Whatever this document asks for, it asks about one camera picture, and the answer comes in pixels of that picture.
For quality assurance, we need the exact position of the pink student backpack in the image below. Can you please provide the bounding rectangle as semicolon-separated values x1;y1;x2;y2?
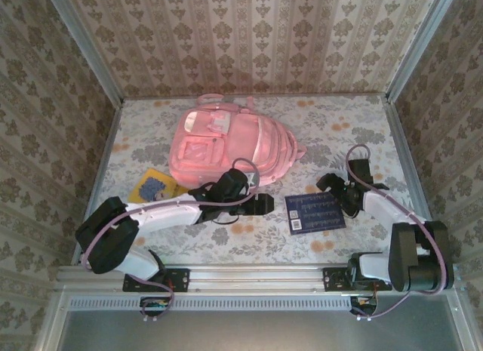
168;93;308;187

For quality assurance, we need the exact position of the grey slotted cable duct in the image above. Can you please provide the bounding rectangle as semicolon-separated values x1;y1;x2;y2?
69;296;355;311

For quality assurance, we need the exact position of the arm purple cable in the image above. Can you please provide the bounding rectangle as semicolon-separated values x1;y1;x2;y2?
81;157;261;324
346;144;446;324

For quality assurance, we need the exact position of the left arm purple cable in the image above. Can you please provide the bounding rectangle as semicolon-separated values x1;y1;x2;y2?
81;157;261;324

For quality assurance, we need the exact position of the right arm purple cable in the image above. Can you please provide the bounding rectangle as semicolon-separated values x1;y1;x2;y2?
346;144;446;324

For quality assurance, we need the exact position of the aluminium corner post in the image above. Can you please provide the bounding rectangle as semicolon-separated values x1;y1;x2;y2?
44;0;126;106
384;0;460;103

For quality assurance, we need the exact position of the left aluminium table side rail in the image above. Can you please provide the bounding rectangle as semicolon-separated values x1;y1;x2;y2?
71;100;125;265

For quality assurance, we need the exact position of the left aluminium corner post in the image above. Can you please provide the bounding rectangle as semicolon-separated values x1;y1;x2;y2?
44;0;126;106

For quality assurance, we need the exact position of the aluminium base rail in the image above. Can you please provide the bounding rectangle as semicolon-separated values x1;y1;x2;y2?
56;263;463;291

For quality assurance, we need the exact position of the right aluminium corner post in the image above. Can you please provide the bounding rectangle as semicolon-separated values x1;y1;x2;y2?
384;0;460;103

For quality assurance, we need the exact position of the yellow cartoon cover book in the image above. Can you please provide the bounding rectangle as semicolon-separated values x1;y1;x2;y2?
128;168;192;205

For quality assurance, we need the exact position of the thin navy QR code book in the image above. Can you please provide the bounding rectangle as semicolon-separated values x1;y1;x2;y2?
285;192;347;236

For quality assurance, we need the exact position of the grey metal sheet panel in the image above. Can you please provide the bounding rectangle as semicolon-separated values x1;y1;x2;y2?
56;292;467;351

